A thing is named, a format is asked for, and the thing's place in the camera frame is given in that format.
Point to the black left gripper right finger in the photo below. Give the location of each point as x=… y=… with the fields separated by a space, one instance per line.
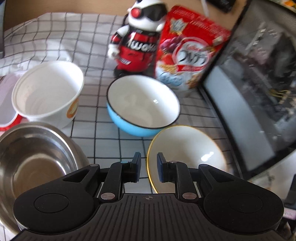
x=179 y=174

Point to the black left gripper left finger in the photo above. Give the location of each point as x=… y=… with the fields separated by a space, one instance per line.
x=119 y=173

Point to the blue enamel bowl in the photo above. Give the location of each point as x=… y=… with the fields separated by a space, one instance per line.
x=141 y=106

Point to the white paper noodle bowl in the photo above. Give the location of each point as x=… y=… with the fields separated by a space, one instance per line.
x=49 y=93

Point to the red white plastic tray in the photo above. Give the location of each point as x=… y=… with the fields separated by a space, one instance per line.
x=9 y=117

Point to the stainless steel bowl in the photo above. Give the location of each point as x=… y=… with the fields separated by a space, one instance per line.
x=33 y=154

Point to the black glass computer case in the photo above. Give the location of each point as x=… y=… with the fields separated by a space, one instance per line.
x=252 y=86

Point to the red black robot figurine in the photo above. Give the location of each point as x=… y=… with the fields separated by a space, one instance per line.
x=134 y=44

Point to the red granola cereal bag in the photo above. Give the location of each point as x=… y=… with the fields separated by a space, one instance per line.
x=187 y=45

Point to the white black grid tablecloth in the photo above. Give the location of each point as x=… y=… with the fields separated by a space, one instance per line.
x=83 y=39

